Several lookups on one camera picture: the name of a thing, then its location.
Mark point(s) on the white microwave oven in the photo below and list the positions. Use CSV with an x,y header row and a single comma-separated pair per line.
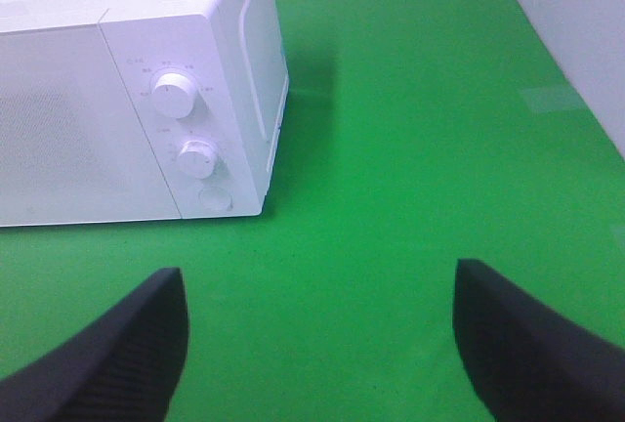
x,y
232,51

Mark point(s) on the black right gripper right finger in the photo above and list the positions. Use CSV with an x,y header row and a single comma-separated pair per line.
x,y
525,361

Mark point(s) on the clear tape patch on table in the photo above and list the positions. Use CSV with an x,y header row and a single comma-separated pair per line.
x,y
552,98

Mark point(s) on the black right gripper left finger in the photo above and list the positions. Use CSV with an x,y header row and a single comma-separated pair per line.
x,y
124,366

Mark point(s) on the round door release button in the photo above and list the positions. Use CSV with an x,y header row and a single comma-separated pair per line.
x,y
215,198

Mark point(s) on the white microwave knob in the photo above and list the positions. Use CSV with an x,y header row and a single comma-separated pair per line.
x,y
173,94
198,159

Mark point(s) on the white microwave door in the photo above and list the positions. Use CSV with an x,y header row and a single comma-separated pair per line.
x,y
73,149

